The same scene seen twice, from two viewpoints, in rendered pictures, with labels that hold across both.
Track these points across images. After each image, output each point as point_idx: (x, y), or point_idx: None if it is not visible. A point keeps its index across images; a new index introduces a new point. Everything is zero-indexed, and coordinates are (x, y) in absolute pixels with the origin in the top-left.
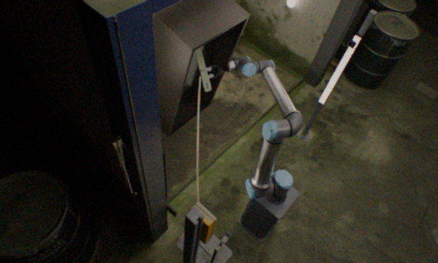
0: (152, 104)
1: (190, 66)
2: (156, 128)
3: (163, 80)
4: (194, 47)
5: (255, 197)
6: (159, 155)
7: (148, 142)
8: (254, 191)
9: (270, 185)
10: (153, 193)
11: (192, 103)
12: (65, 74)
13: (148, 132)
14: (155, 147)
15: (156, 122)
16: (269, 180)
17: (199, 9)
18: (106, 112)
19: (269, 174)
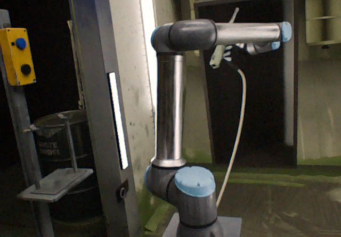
0: None
1: (288, 109)
2: (92, 19)
3: (206, 73)
4: (197, 2)
5: (146, 182)
6: (100, 65)
7: (86, 32)
8: (148, 169)
9: (162, 165)
10: (98, 126)
11: (275, 157)
12: None
13: (84, 17)
14: (94, 46)
15: (91, 10)
16: (165, 154)
17: None
18: (143, 74)
19: (160, 131)
